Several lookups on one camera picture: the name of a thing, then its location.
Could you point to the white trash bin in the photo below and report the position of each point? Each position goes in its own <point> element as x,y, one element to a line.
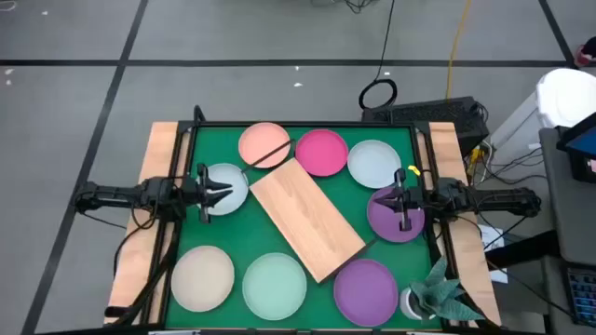
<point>565,97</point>

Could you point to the green table mat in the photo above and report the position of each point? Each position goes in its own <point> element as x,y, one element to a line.
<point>223,232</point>

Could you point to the power strip with yellow plugs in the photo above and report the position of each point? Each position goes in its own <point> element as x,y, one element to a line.
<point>475,156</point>

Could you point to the light blue plate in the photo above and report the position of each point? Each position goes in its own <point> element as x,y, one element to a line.
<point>374,164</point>
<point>237,205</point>

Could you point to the black desk leg bar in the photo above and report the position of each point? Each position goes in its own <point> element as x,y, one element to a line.
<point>521,249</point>

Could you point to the white paper sheet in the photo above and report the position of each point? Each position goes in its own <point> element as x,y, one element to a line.
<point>491,235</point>

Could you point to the yellow tag on gripper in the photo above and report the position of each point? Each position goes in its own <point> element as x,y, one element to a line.
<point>413,170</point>

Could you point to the beige plate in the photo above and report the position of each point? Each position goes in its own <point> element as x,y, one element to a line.
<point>202,279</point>

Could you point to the magenta plate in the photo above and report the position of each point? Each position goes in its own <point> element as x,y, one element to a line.
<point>321,152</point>

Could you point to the mint green plate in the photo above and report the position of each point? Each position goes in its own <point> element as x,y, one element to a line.
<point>274,286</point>

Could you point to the black table frame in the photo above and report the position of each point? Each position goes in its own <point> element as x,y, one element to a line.
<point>302,124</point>

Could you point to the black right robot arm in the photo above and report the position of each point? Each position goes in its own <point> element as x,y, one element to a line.
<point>489,200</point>

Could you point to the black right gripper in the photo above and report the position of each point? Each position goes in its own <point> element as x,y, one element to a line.
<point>412,200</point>

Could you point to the person's foot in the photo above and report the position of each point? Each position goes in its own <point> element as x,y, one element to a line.
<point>586,55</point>

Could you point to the artificial plant in white pot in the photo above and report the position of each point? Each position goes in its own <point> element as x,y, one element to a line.
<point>437,290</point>

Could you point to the salmon pink plate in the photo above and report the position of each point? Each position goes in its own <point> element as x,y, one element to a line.
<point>261,142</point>

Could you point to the black device with lit keys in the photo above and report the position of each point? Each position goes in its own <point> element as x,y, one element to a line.
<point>582,293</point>

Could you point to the black monitor with blue screen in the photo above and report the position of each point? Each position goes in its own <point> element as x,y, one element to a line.
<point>584,144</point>

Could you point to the grey desk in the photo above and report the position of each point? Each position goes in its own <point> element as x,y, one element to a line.
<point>572,218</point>

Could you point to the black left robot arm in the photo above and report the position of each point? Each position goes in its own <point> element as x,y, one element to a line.
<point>121,195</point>

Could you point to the purple plate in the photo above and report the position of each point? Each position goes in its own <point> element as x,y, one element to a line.
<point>386,225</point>
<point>365,293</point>

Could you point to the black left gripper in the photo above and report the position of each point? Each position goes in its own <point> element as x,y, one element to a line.
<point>193,193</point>

